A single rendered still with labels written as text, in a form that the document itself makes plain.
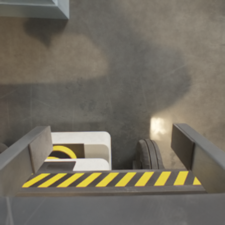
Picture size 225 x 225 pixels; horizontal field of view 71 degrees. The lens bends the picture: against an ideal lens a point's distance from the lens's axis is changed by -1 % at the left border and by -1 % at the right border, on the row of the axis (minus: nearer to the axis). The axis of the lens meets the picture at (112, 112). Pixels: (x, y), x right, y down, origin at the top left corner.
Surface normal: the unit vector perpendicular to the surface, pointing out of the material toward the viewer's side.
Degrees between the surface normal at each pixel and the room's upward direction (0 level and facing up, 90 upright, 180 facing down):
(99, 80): 0
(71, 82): 0
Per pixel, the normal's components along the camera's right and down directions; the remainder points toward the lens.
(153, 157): -0.02, -0.63
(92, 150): 0.00, 0.26
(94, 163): -0.02, -0.96
